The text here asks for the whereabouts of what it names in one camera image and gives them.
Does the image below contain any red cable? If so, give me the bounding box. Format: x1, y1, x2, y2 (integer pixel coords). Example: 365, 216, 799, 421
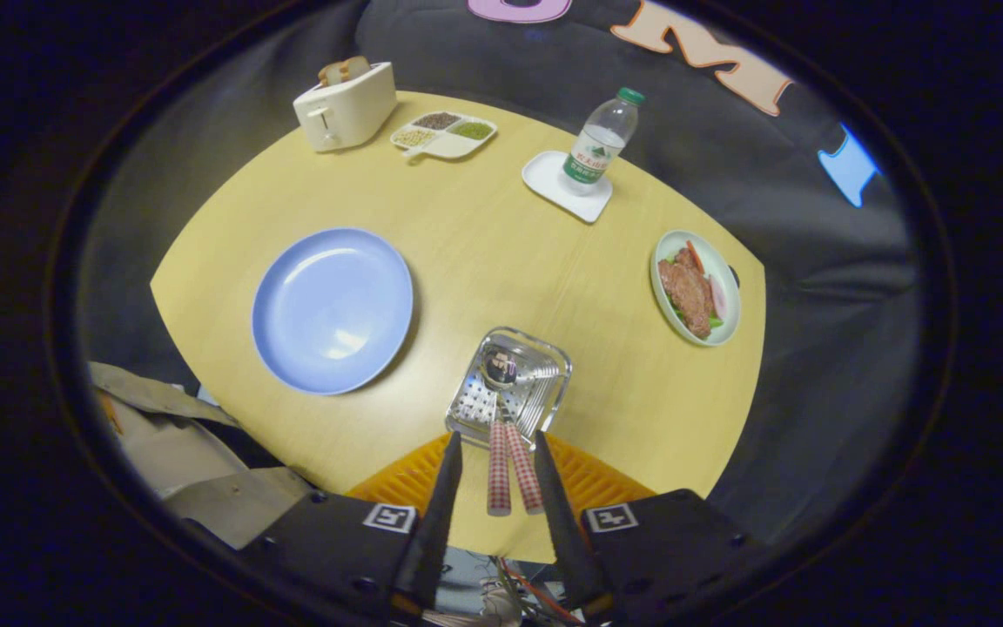
497, 557, 585, 626

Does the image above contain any clear plastic water bottle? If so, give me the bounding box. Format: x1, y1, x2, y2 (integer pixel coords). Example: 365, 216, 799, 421
559, 86, 646, 196

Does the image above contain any blue round plate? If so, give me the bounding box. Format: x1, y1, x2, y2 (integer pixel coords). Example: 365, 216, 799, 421
252, 228, 414, 396

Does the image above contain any white divided grain dish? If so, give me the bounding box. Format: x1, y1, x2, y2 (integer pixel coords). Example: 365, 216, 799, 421
390, 111, 498, 161

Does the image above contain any white square coaster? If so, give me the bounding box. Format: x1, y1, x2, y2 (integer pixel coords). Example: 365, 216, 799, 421
522, 151, 614, 224

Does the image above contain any spoon with red checked handle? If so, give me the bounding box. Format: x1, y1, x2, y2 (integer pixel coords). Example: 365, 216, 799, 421
481, 347, 521, 516

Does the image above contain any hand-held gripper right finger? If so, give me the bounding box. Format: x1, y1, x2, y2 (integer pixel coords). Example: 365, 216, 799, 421
534, 429, 768, 619

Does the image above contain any fork with red checked handle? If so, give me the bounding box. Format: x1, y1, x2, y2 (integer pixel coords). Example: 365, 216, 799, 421
501, 396, 545, 515

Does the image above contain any pale green plate with meat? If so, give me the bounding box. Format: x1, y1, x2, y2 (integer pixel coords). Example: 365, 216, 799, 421
650, 229, 742, 347

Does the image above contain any cream toaster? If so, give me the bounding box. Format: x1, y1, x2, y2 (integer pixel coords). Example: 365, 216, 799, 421
293, 62, 398, 153

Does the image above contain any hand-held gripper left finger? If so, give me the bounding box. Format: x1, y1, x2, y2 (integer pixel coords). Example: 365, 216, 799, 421
236, 431, 464, 624

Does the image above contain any metal wire basket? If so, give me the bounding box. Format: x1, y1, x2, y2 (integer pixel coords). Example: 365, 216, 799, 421
445, 327, 573, 451

